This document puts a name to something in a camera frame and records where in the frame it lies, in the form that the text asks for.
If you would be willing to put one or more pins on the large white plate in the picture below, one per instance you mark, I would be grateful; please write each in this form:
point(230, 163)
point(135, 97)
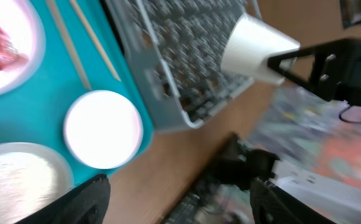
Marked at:
point(22, 43)

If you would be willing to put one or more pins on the white cup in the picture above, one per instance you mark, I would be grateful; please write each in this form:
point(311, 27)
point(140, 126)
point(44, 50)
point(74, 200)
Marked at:
point(250, 45)

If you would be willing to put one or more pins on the pink-white bowl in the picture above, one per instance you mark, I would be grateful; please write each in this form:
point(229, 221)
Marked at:
point(103, 129)

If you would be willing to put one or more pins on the grey bowl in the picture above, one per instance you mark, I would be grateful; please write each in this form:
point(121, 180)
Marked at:
point(31, 177)

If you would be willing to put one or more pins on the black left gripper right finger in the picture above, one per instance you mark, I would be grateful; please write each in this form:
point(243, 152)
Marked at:
point(272, 205)

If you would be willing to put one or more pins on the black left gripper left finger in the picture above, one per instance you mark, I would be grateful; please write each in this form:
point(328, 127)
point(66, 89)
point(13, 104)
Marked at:
point(85, 204)

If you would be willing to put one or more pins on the teal serving tray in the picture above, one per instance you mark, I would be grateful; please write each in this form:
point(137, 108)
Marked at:
point(35, 110)

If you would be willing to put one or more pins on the wooden chopstick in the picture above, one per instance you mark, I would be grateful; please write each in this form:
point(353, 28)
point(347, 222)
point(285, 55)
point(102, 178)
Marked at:
point(68, 43)
point(95, 39)

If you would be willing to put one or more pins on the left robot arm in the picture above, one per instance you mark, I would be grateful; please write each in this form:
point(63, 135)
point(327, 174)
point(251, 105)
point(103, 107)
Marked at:
point(235, 165)

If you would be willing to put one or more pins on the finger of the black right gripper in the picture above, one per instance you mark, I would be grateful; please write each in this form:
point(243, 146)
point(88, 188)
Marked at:
point(319, 69)

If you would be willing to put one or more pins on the grey dishwasher rack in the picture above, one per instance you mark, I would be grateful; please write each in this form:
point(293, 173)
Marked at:
point(173, 49)

